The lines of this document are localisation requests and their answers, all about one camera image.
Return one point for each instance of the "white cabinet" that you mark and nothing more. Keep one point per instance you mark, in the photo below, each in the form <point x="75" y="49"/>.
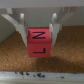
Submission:
<point x="41" y="15"/>

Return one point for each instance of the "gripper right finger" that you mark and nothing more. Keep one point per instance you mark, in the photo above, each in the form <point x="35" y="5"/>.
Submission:
<point x="56" y="26"/>

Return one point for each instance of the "pink block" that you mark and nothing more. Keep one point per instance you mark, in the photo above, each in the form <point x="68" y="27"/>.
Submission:
<point x="39" y="42"/>

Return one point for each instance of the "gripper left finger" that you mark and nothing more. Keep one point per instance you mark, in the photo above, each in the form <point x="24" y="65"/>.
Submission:
<point x="20" y="26"/>

